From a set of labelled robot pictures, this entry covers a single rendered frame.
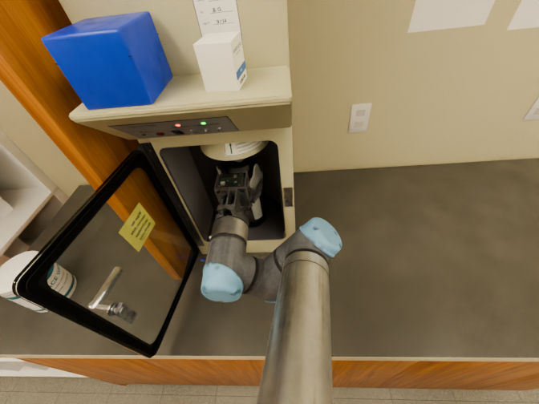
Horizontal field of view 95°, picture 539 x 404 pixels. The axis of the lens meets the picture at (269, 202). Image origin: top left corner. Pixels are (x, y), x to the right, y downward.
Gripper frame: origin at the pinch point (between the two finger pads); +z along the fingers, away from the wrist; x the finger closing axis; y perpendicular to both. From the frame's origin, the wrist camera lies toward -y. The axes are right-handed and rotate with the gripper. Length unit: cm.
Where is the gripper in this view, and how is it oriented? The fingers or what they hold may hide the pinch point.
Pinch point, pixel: (241, 170)
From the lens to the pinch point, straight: 69.2
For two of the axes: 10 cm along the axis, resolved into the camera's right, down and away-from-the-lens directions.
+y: -1.0, -6.5, -7.5
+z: 0.2, -7.6, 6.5
